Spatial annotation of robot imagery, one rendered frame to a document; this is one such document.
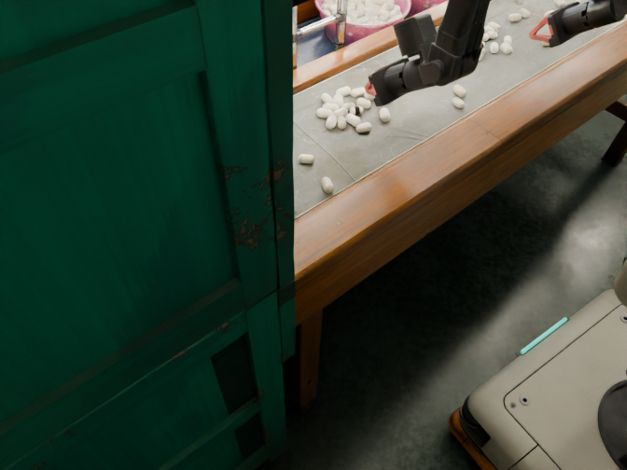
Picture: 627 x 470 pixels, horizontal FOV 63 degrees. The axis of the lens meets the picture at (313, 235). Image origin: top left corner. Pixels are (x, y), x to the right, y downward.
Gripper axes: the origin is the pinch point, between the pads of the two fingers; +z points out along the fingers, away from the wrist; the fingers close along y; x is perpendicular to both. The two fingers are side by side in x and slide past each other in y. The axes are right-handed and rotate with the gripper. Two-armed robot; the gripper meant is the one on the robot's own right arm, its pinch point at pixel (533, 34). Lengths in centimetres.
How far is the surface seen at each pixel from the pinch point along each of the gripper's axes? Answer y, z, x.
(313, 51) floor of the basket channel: 27, 47, -18
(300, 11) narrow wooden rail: 20, 54, -29
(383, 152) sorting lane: 45.3, 8.5, 8.4
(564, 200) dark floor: -56, 47, 71
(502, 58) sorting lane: -3.5, 12.6, 3.5
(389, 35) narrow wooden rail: 15.6, 27.9, -13.0
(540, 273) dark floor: -20, 36, 81
